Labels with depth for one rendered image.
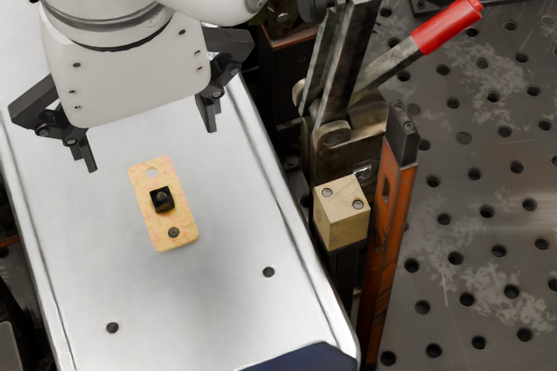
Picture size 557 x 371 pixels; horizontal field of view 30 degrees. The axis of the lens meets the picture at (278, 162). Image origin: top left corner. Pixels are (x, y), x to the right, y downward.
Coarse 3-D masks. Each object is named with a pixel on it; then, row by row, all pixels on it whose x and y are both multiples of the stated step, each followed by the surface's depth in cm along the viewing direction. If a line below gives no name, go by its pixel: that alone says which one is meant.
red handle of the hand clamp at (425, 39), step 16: (464, 0) 77; (448, 16) 78; (464, 16) 77; (480, 16) 78; (416, 32) 79; (432, 32) 78; (448, 32) 78; (400, 48) 80; (416, 48) 79; (432, 48) 79; (384, 64) 80; (400, 64) 80; (368, 80) 81; (384, 80) 81; (352, 96) 81
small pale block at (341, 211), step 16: (352, 176) 80; (320, 192) 79; (336, 192) 79; (352, 192) 79; (320, 208) 80; (336, 208) 78; (352, 208) 78; (368, 208) 78; (320, 224) 82; (336, 224) 78; (352, 224) 80; (368, 224) 81; (320, 240) 86; (336, 240) 81; (352, 240) 82; (336, 256) 85; (352, 256) 86; (336, 272) 88; (352, 272) 89; (352, 288) 92
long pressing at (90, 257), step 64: (0, 0) 97; (0, 64) 93; (0, 128) 90; (128, 128) 90; (192, 128) 90; (256, 128) 89; (64, 192) 87; (128, 192) 87; (192, 192) 87; (256, 192) 87; (64, 256) 84; (128, 256) 84; (192, 256) 84; (256, 256) 84; (320, 256) 83; (64, 320) 81; (128, 320) 81; (192, 320) 81; (256, 320) 81; (320, 320) 81
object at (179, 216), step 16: (160, 160) 88; (144, 176) 87; (160, 176) 87; (176, 176) 87; (144, 192) 86; (176, 192) 86; (144, 208) 86; (160, 208) 85; (176, 208) 86; (160, 224) 85; (176, 224) 85; (192, 224) 85; (160, 240) 84; (176, 240) 84; (192, 240) 84
